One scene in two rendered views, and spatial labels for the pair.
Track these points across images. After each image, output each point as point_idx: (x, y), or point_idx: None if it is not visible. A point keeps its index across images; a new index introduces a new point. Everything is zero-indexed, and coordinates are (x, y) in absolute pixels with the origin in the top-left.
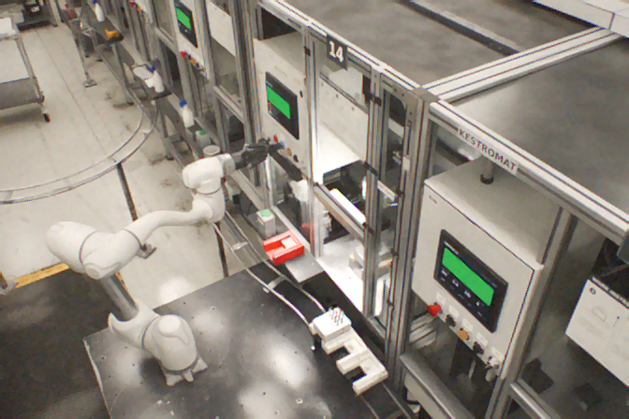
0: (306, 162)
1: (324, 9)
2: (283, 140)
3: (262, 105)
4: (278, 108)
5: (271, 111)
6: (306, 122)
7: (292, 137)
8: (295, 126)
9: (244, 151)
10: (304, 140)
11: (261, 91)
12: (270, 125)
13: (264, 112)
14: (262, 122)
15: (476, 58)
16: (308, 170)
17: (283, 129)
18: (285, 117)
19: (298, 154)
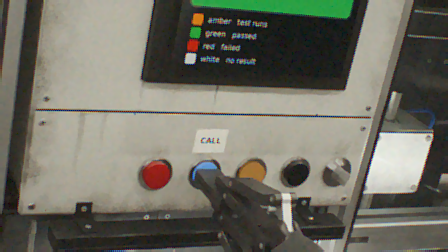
0: (358, 150)
1: None
2: (211, 153)
3: (66, 73)
4: (274, 8)
5: (208, 49)
6: (405, 1)
7: (295, 100)
8: (353, 40)
9: (294, 221)
10: (373, 74)
11: (80, 5)
12: (111, 142)
13: (74, 103)
14: (37, 159)
15: None
16: (356, 176)
17: (227, 104)
18: (313, 27)
19: (309, 152)
